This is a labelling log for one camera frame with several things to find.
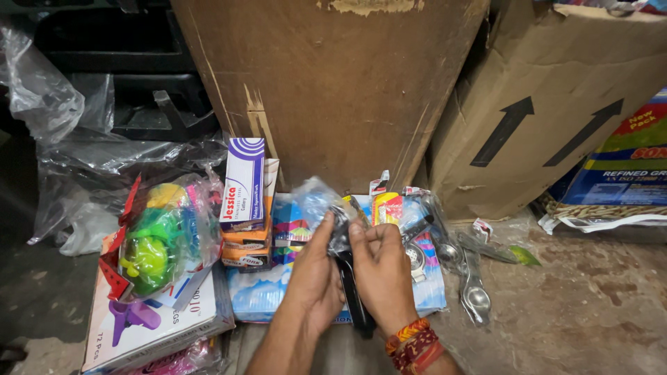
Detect person's right hand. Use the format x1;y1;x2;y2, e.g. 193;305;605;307
347;222;421;336

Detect person's left hand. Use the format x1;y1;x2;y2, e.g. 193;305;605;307
280;211;348;336

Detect clear plastic tool wrapper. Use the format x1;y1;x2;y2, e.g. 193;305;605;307
291;176;360;257

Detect black handled kitchen tool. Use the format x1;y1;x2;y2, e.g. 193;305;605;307
328;206;377;340

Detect small colourful patterned box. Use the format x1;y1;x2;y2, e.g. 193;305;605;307
271;200;314;266

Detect white orange cutlery box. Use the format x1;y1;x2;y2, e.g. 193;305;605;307
262;158;280;230

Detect yellow red small packet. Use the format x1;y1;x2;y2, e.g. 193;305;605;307
371;192;404;228

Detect blue cloud printed flat box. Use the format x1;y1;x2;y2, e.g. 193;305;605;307
226;193;448;325

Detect purple white cutlery box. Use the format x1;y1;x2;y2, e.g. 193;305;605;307
219;137;267;233

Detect steel spoons in clear packet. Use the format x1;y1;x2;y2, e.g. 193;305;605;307
419;194;466;274

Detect large plain brown carton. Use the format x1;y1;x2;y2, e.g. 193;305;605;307
171;0;492;198

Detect red orange thread wristbands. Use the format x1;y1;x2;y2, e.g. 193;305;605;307
385;318;447;375

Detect bag of colourful plastic toys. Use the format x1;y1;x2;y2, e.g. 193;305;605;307
98;171;226;304

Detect steel measuring spoon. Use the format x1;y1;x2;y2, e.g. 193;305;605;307
459;249;494;327

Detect empty clear wrapper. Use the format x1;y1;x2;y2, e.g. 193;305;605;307
458;218;522;264

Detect pink plastic packet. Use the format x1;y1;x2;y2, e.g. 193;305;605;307
119;337;227;375

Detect white box with purple clip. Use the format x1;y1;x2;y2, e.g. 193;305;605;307
81;232;236;375

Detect green leaf scrap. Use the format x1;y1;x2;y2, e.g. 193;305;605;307
508;244;543;267

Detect crumpled clear plastic bag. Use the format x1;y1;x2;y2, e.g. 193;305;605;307
0;23;230;257

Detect brown carton with black arrows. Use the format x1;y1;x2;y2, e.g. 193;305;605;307
426;0;667;224

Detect black plastic crates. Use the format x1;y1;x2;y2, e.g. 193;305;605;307
28;0;221;142

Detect colourful printed woven sack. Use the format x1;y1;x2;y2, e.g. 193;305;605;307
538;87;667;234

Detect steel strainer with black handle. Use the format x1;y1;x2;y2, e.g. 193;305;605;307
400;215;436;283

